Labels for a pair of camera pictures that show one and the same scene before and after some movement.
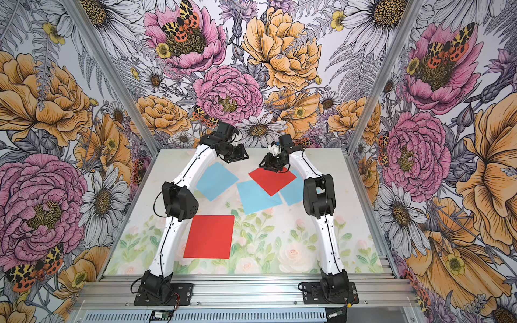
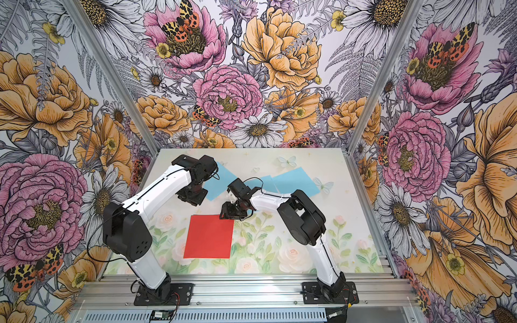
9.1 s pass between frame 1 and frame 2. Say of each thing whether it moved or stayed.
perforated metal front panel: stayed
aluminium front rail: stayed
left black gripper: moved
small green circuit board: stayed
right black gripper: moved
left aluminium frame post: stayed
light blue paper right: stayed
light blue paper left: stayed
